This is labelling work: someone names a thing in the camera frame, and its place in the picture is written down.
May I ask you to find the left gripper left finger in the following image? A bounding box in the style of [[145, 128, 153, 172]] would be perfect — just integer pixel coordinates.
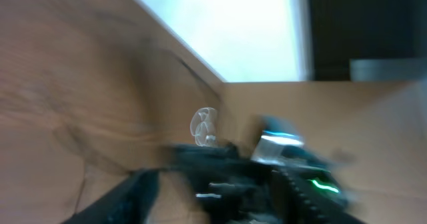
[[63, 169, 159, 224]]

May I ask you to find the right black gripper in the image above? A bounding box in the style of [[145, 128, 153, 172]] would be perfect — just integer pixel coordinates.
[[168, 143, 349, 223]]

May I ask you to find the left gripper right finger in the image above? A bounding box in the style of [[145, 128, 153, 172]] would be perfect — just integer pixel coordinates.
[[270, 170, 364, 224]]

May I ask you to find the white usb cable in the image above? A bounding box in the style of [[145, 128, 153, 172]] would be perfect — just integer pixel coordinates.
[[189, 106, 220, 148]]

